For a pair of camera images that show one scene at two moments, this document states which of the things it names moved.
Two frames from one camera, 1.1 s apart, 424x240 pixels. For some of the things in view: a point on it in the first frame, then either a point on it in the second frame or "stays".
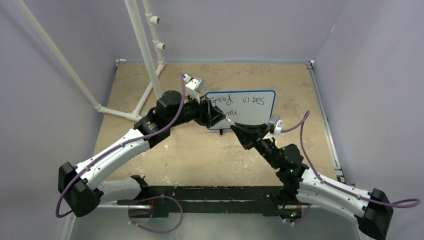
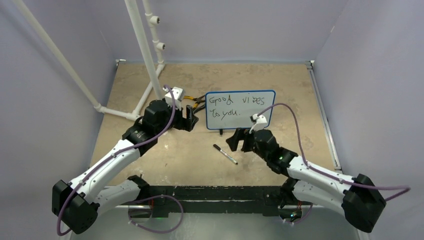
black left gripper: x=208 y=115 to x=183 y=123
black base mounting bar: x=177 y=199 stays
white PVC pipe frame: x=153 y=77 stays
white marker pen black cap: x=231 y=122 to x=226 y=155
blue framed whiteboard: x=247 y=106 stays
